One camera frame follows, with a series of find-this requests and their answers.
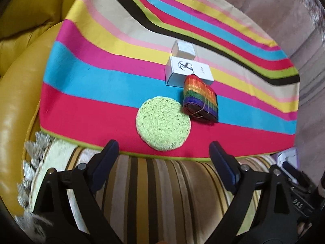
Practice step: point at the multicoloured striped cloth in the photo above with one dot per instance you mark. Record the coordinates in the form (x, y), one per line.
(101, 81)

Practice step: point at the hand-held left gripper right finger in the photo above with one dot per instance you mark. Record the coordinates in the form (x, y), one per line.
(223, 165)

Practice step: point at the small silver cube box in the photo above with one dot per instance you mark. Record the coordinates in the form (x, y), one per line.
(184, 49)

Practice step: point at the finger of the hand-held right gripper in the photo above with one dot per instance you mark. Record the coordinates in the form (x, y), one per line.
(290, 170)

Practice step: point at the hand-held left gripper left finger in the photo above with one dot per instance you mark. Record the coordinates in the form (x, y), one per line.
(106, 165)

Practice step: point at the white box with black logo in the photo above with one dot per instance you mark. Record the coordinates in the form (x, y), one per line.
(182, 68)

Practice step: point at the green round sponge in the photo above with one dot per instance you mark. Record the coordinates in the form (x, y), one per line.
(163, 124)

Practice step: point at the brown plush sofa cover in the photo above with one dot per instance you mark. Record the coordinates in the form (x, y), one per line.
(292, 17)

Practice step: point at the yellow leather sofa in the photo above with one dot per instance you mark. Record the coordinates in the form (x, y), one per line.
(17, 94)

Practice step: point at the brown striped fringed blanket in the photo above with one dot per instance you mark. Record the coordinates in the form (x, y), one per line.
(157, 195)

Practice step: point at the plain white box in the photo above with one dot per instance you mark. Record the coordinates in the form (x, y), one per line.
(287, 155)

